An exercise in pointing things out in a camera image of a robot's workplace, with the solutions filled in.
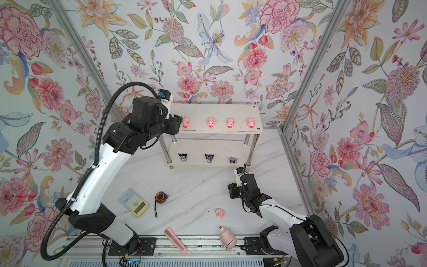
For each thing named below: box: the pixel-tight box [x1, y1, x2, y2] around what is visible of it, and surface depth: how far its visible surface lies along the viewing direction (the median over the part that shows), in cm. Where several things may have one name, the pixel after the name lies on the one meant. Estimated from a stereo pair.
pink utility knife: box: [163, 226, 188, 255], surface depth 78 cm
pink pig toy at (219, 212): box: [215, 208, 226, 217], surface depth 84 cm
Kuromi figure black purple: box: [177, 153, 188, 163], surface depth 95 cm
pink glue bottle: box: [219, 225, 238, 251], surface depth 72 cm
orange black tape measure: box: [154, 191, 168, 218], surface depth 88 cm
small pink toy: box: [206, 117, 216, 128], surface depth 75 cm
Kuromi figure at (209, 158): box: [204, 153, 215, 163], surface depth 94 cm
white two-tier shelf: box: [159, 103, 263, 170], surface depth 95 cm
